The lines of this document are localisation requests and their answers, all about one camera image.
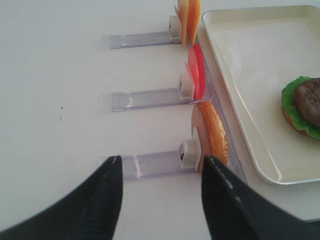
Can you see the cream rectangular tray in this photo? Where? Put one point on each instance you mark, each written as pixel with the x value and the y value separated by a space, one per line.
pixel 260 51

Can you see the clear rack track for tomato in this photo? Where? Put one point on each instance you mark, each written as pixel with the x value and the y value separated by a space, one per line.
pixel 183 94

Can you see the orange cheese slice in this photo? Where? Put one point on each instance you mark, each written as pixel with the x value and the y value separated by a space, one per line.
pixel 194 15

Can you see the green lettuce on tray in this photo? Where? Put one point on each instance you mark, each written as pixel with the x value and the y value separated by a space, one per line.
pixel 287 101

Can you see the clear left rack long rail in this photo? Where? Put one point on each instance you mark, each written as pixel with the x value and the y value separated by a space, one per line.
pixel 214 94

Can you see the clear rack track for bun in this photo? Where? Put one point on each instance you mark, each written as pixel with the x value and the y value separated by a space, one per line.
pixel 184 160

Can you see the clear rack track for cheese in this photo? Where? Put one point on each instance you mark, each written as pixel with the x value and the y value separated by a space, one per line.
pixel 171 36

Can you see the brown meat patty on tray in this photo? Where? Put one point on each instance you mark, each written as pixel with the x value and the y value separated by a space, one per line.
pixel 307 100

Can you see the bottom bun on tray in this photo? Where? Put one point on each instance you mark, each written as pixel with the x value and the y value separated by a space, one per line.
pixel 290 122

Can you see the red tomato slice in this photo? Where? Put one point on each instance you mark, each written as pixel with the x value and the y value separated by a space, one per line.
pixel 196 66

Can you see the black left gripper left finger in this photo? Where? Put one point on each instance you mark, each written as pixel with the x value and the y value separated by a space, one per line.
pixel 89 212

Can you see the yellow cheese slice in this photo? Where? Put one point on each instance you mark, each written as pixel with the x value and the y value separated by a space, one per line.
pixel 182 11

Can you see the bun slice on left rack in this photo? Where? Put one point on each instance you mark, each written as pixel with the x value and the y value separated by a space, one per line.
pixel 212 135

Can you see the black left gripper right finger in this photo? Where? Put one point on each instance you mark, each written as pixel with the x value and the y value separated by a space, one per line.
pixel 233 211

